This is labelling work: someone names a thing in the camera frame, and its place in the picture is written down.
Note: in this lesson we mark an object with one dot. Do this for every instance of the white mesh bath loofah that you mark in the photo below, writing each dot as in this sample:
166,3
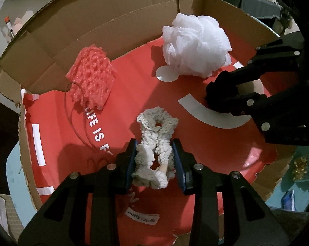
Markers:
195,46

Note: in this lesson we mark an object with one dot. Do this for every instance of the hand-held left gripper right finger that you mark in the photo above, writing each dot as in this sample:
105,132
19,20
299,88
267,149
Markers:
178,164

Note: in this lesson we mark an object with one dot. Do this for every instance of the blue patterned box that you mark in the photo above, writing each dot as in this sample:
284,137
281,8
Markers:
289,199

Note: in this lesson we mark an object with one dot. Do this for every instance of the grey white crochet scrunchie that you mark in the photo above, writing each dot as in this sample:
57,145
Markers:
149,133

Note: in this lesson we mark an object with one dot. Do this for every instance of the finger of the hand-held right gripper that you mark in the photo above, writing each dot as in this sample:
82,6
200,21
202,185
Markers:
267,64
262,107

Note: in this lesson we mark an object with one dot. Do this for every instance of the small jar of gold capsules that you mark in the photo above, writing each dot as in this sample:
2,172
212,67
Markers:
303,166

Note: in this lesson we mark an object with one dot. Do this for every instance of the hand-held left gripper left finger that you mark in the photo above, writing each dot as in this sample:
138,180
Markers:
132,161

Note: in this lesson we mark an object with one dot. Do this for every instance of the cardboard box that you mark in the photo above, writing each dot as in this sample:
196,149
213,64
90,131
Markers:
93,25

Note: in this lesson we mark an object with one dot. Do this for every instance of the white bottle with red cap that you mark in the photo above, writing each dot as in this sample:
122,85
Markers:
9,27

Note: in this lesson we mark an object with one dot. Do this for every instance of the red paper bag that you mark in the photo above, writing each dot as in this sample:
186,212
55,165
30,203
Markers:
118,87

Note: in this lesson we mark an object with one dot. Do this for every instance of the red foam net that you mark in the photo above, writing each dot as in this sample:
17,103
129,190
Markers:
93,74

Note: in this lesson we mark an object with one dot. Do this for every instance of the dark side table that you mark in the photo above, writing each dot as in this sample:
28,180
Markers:
246,0

